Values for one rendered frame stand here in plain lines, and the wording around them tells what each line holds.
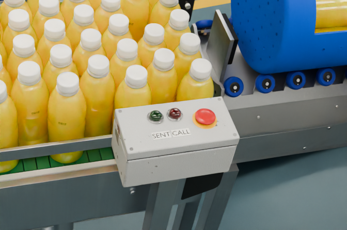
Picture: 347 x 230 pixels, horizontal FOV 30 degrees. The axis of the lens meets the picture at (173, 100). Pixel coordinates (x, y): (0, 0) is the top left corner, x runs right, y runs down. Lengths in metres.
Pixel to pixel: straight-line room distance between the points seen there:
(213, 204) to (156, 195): 0.55
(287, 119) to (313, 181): 1.06
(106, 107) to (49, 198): 0.22
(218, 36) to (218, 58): 0.05
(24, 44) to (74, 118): 0.17
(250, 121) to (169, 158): 0.40
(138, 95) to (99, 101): 0.08
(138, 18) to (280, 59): 0.32
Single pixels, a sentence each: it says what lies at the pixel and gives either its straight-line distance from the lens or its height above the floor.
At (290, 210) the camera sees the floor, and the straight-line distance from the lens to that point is 2.45.
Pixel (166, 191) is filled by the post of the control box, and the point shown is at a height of 0.92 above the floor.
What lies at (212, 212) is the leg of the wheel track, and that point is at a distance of 1.82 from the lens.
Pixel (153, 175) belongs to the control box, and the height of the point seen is 1.02.
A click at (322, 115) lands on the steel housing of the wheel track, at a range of 1.56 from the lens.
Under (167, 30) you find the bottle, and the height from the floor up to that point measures 1.07.
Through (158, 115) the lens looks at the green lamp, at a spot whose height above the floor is 1.11.
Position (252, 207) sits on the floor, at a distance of 2.41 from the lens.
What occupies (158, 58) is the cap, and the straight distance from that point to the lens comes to 1.22.
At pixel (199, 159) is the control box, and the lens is 1.13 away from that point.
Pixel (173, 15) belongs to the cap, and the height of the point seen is 1.10.
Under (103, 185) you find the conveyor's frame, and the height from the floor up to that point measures 0.85.
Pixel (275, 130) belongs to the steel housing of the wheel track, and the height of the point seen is 0.84.
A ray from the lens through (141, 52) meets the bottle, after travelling 1.29.
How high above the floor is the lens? 1.94
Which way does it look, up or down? 47 degrees down
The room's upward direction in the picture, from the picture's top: 12 degrees clockwise
